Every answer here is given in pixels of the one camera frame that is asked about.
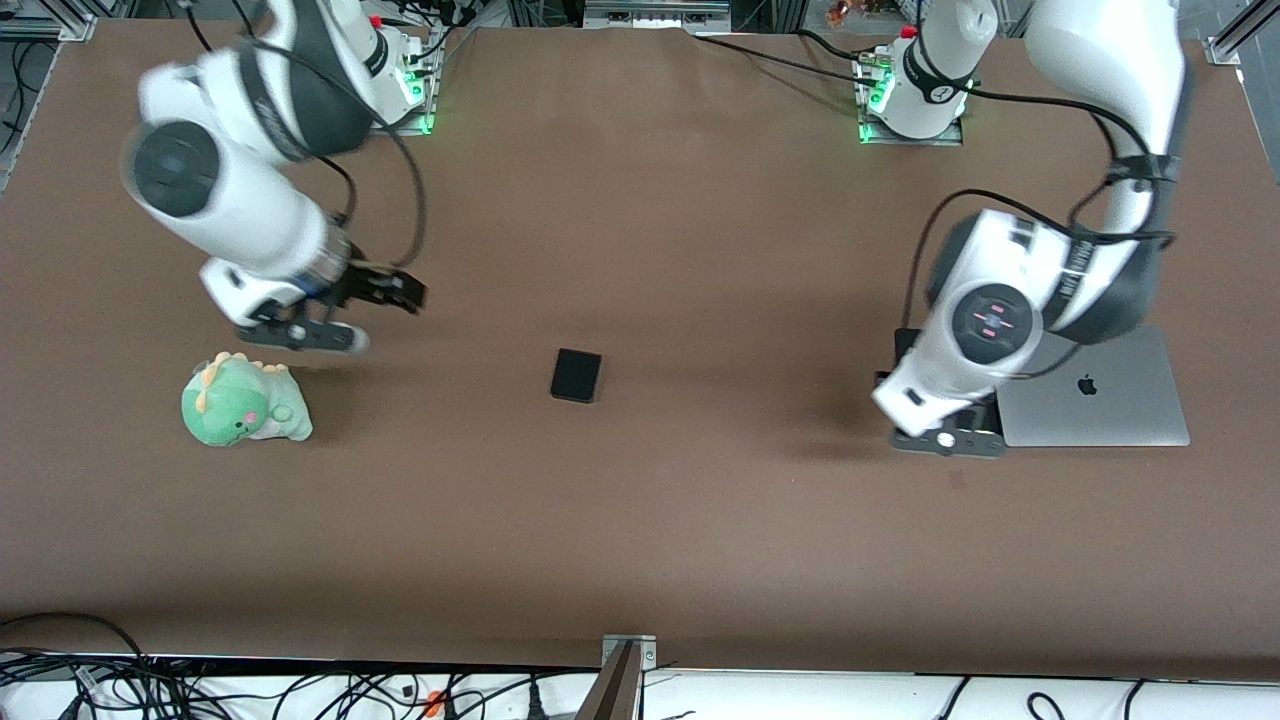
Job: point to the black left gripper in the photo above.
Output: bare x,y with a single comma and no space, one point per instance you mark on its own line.
988,416

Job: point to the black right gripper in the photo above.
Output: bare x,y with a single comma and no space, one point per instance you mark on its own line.
366,286

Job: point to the black phone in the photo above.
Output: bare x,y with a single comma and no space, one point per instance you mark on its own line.
577,375

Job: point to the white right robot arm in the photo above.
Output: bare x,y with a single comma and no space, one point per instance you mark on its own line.
250,200

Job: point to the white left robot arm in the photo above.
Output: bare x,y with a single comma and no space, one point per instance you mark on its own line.
1000,320

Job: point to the green dinosaur plush toy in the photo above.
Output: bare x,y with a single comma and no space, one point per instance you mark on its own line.
240,405

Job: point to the silver laptop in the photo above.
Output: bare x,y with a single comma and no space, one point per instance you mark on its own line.
1110,395

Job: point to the grey metal box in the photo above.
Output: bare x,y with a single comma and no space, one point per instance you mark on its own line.
655,12

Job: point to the orange plug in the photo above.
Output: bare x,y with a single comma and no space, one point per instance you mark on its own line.
434,702

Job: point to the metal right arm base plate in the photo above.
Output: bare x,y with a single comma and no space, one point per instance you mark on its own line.
415,110

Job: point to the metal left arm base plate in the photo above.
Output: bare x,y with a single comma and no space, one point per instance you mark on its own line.
950,138

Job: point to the metal table edge bracket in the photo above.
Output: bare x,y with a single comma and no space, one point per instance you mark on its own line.
628,650

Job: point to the aluminium frame profile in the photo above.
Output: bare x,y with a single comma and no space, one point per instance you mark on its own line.
50,25

